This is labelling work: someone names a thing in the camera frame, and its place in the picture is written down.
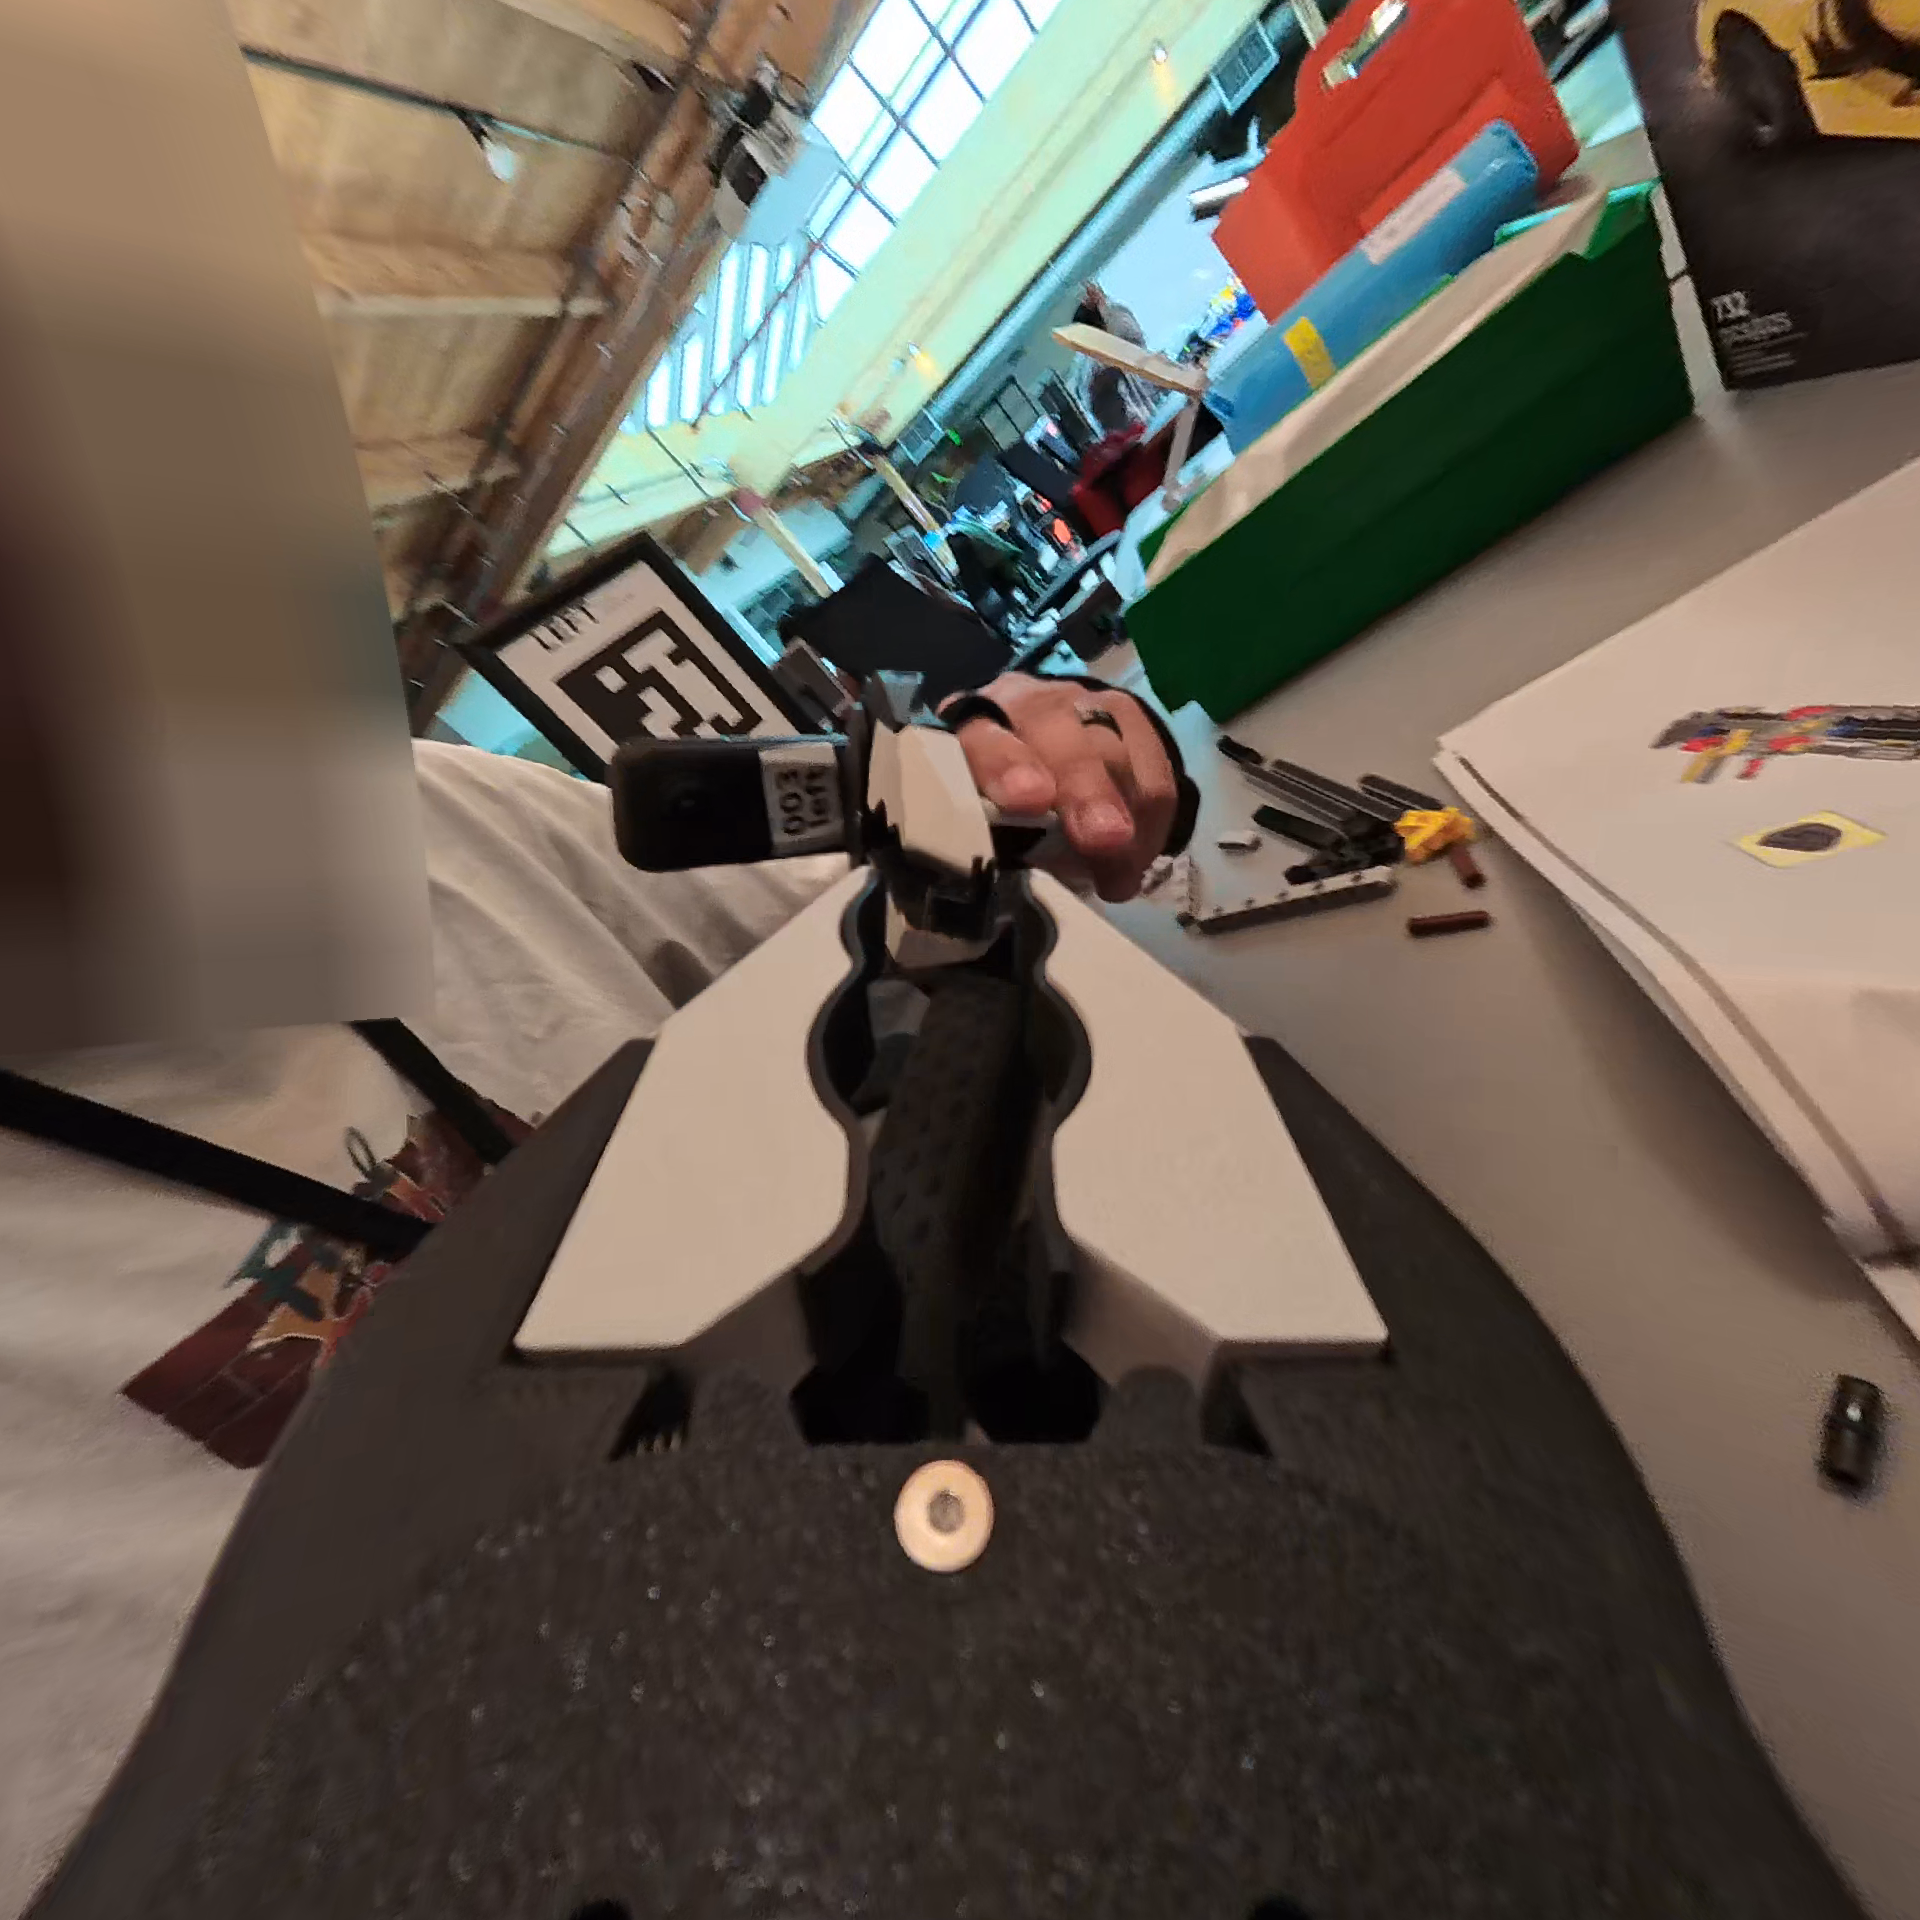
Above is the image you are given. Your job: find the black neck strap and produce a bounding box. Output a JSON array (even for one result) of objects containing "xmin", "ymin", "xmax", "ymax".
[{"xmin": 0, "ymin": 1019, "xmax": 528, "ymax": 1260}]

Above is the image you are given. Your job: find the orange carry case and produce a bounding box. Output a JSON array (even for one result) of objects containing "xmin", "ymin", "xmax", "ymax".
[{"xmin": 1213, "ymin": 0, "xmax": 1580, "ymax": 326}]

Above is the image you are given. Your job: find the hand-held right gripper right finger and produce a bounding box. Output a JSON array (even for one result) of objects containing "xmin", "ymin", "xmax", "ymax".
[{"xmin": 966, "ymin": 874, "xmax": 1387, "ymax": 1449}]

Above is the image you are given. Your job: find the black lego beam assembly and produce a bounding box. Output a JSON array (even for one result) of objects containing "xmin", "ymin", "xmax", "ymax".
[{"xmin": 1176, "ymin": 728, "xmax": 1450, "ymax": 932}]

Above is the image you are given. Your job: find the framed marker placard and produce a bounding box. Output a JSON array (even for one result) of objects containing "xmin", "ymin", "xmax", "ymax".
[{"xmin": 456, "ymin": 531, "xmax": 820, "ymax": 779}]

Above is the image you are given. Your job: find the wooden board desk stand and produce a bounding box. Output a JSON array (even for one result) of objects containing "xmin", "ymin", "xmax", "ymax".
[{"xmin": 1046, "ymin": 318, "xmax": 1247, "ymax": 514}]

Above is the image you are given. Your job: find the red office chair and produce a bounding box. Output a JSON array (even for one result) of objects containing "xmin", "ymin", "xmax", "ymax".
[{"xmin": 1070, "ymin": 422, "xmax": 1176, "ymax": 536}]

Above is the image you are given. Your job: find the black lego pin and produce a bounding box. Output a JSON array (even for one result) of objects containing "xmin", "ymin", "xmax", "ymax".
[{"xmin": 1811, "ymin": 1378, "xmax": 1892, "ymax": 1492}]

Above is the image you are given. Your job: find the white paper bag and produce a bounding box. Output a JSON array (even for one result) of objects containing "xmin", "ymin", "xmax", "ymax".
[{"xmin": 1139, "ymin": 187, "xmax": 1631, "ymax": 583}]

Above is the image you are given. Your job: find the lego set box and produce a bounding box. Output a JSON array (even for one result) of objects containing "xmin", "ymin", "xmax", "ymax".
[{"xmin": 1618, "ymin": 0, "xmax": 1920, "ymax": 395}]

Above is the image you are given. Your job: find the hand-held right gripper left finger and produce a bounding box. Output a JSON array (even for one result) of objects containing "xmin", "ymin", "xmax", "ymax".
[{"xmin": 511, "ymin": 874, "xmax": 888, "ymax": 1449}]

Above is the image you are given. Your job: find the person's left hand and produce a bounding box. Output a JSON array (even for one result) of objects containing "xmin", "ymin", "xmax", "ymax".
[{"xmin": 939, "ymin": 676, "xmax": 1205, "ymax": 910}]

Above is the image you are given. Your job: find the green plastic bin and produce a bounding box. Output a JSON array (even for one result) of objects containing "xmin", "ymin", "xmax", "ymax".
[{"xmin": 1118, "ymin": 177, "xmax": 1700, "ymax": 724}]

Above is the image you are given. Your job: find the blue wrapped roll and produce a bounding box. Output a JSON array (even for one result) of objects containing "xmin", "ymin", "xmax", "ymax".
[{"xmin": 1205, "ymin": 119, "xmax": 1545, "ymax": 453}]

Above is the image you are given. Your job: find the lego instruction booklet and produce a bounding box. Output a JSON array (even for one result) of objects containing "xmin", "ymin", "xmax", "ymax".
[{"xmin": 1434, "ymin": 453, "xmax": 1920, "ymax": 1338}]

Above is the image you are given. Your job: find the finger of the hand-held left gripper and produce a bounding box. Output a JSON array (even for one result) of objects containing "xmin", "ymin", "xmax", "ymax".
[
  {"xmin": 876, "ymin": 877, "xmax": 992, "ymax": 968},
  {"xmin": 864, "ymin": 724, "xmax": 1001, "ymax": 877}
]

